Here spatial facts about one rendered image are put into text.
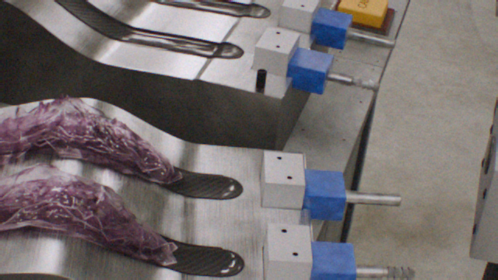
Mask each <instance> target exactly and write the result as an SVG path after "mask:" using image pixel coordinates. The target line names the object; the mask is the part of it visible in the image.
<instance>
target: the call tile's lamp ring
mask: <svg viewBox="0 0 498 280"><path fill-rule="evenodd" d="M341 2H342V0H338V1H337V3H336V5H335V10H334V11H338V6H340V4H341ZM388 10H389V12H388V15H387V17H386V20H385V21H384V25H383V26H382V28H378V27H375V26H368V25H367V24H364V23H358V22H353V21H352V24H354V25H358V26H363V27H365V28H369V29H373V30H379V31H383V32H386V30H387V28H388V25H389V22H390V21H391V17H392V16H393V13H394V11H395V10H394V9H390V8H388Z"/></svg>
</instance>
